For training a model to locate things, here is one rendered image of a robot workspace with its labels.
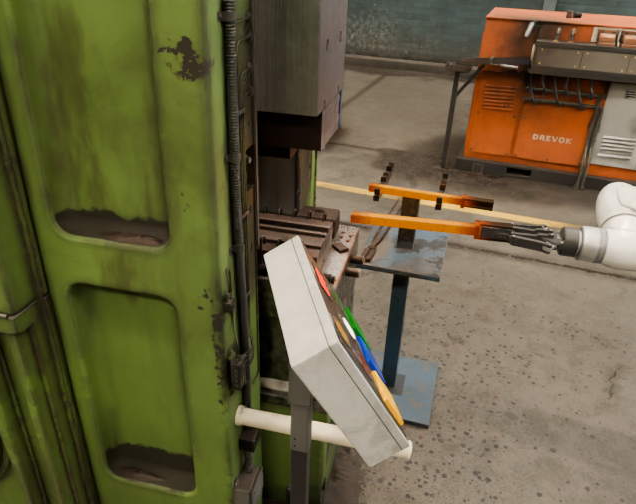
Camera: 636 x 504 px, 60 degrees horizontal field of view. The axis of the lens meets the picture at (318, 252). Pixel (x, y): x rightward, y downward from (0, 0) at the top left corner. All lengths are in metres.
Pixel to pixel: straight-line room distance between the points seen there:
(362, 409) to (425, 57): 8.43
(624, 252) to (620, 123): 3.58
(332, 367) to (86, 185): 0.72
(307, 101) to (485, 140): 3.90
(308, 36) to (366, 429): 0.78
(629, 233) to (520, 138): 3.57
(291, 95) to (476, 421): 1.66
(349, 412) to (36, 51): 0.90
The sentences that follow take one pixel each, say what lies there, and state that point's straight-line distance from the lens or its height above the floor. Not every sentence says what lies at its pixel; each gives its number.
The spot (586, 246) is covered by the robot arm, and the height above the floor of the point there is 1.07.
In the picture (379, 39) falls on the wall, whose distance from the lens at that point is 9.29.
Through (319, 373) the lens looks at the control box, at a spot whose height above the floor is 1.14.
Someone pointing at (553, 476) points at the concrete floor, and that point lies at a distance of 2.39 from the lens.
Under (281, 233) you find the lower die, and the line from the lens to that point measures 1.56.
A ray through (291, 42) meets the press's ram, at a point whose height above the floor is 1.52.
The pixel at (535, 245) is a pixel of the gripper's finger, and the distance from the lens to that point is 1.48.
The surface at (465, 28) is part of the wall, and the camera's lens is 9.03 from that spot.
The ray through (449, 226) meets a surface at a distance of 1.49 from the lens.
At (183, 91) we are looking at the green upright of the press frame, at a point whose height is 1.46.
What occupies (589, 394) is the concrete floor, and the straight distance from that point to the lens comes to 2.81.
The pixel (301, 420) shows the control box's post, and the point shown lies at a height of 0.89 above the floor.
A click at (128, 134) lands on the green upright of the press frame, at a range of 1.21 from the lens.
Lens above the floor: 1.70
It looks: 29 degrees down
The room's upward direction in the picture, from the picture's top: 2 degrees clockwise
